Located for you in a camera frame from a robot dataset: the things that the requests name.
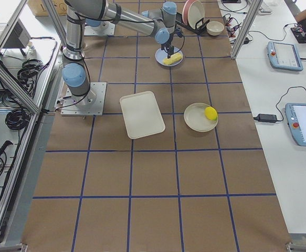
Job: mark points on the brown paper table mat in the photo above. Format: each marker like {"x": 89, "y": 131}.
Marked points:
{"x": 179, "y": 190}

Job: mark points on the black power adapter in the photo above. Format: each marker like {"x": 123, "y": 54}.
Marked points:
{"x": 270, "y": 118}

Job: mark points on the yellow lemon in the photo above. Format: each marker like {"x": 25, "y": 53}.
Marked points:
{"x": 211, "y": 113}

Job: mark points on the black dish rack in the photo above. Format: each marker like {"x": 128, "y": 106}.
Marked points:
{"x": 199, "y": 27}

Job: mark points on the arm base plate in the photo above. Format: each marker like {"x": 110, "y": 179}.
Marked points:
{"x": 109, "y": 31}
{"x": 92, "y": 104}

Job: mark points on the teach pendant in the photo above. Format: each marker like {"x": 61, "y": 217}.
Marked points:
{"x": 296, "y": 118}
{"x": 284, "y": 56}

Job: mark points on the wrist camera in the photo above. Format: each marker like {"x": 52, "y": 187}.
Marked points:
{"x": 178, "y": 32}

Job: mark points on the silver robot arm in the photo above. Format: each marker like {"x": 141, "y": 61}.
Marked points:
{"x": 159, "y": 24}
{"x": 95, "y": 23}

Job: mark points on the pink plate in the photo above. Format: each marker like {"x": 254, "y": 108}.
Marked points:
{"x": 185, "y": 10}

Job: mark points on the near teach pendant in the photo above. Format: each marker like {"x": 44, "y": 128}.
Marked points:
{"x": 296, "y": 118}

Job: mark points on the cream bowl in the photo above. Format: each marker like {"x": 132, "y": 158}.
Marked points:
{"x": 214, "y": 28}

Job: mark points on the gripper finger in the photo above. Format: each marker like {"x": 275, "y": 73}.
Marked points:
{"x": 169, "y": 55}

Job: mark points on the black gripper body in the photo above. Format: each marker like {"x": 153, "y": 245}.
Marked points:
{"x": 168, "y": 47}

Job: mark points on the blue plate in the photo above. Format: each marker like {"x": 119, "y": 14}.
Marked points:
{"x": 160, "y": 55}

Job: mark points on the cream round plate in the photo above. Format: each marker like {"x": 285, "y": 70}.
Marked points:
{"x": 195, "y": 118}

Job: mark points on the cream plate in rack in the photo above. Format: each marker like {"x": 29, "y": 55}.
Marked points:
{"x": 195, "y": 13}

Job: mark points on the aluminium frame post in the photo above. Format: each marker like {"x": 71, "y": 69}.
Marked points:
{"x": 246, "y": 25}

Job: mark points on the grey control box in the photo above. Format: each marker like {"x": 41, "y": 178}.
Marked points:
{"x": 19, "y": 38}

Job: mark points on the cardboard box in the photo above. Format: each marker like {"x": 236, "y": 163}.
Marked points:
{"x": 38, "y": 8}

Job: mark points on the cream rectangular tray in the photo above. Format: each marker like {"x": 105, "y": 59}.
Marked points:
{"x": 142, "y": 116}

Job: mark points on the far teach pendant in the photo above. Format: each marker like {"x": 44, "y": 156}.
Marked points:
{"x": 284, "y": 56}

